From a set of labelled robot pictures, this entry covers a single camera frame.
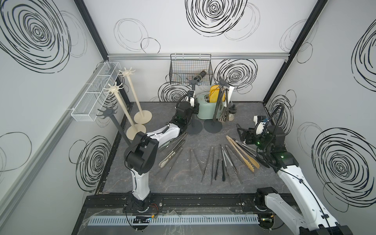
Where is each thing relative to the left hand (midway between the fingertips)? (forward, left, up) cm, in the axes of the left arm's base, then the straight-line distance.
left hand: (195, 97), depth 88 cm
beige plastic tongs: (-27, -33, -24) cm, 49 cm away
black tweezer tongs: (-35, -18, -25) cm, 46 cm away
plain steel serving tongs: (-6, -13, +8) cm, 17 cm away
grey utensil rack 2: (-3, -14, -25) cm, 29 cm away
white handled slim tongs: (-22, -19, -24) cm, 37 cm away
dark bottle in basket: (+15, -5, +7) cm, 17 cm away
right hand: (-21, -26, -2) cm, 34 cm away
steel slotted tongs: (-18, +16, -23) cm, 33 cm away
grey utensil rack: (-3, 0, -25) cm, 25 cm away
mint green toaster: (+2, -10, -14) cm, 17 cm away
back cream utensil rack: (+4, +38, -24) cm, 46 cm away
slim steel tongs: (-20, -13, -26) cm, 35 cm away
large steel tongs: (-22, +8, -26) cm, 35 cm away
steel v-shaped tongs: (-21, +2, -26) cm, 34 cm away
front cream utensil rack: (-8, +42, -25) cm, 50 cm away
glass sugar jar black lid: (+4, -27, -15) cm, 31 cm away
